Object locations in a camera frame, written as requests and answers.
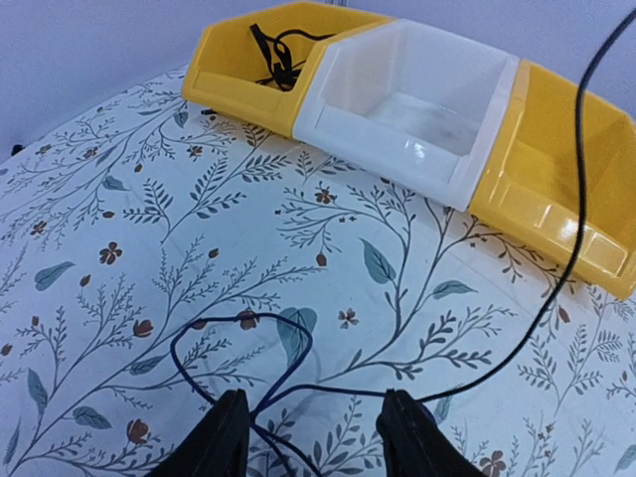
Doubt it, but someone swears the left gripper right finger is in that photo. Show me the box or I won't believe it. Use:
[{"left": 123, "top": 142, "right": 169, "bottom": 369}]
[{"left": 376, "top": 390, "right": 483, "bottom": 477}]

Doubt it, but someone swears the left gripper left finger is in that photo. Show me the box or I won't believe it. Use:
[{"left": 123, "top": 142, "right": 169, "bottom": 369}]
[{"left": 147, "top": 390, "right": 250, "bottom": 477}]

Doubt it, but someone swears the long thin black cable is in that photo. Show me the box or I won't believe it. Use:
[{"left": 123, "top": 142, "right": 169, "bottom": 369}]
[{"left": 169, "top": 7, "right": 636, "bottom": 477}]

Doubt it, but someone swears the thick black cable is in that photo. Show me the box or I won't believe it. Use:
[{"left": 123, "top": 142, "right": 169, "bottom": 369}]
[{"left": 249, "top": 22, "right": 299, "bottom": 93}]

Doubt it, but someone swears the floral table mat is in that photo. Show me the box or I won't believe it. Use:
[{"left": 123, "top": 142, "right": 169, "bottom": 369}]
[{"left": 1, "top": 70, "right": 635, "bottom": 476}]

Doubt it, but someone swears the near yellow bin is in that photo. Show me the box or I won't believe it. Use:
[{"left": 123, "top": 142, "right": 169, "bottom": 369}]
[{"left": 469, "top": 60, "right": 635, "bottom": 300}]

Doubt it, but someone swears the yellow bin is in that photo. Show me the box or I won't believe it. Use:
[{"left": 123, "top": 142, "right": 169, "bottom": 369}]
[
  {"left": 182, "top": 1, "right": 393, "bottom": 138},
  {"left": 469, "top": 60, "right": 635, "bottom": 300}
]

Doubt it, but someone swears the white translucent bin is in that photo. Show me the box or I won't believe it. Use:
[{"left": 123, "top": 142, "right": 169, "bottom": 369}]
[{"left": 293, "top": 19, "right": 520, "bottom": 212}]

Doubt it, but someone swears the far yellow bin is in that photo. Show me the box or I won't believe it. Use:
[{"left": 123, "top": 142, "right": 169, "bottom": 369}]
[{"left": 182, "top": 1, "right": 393, "bottom": 138}]

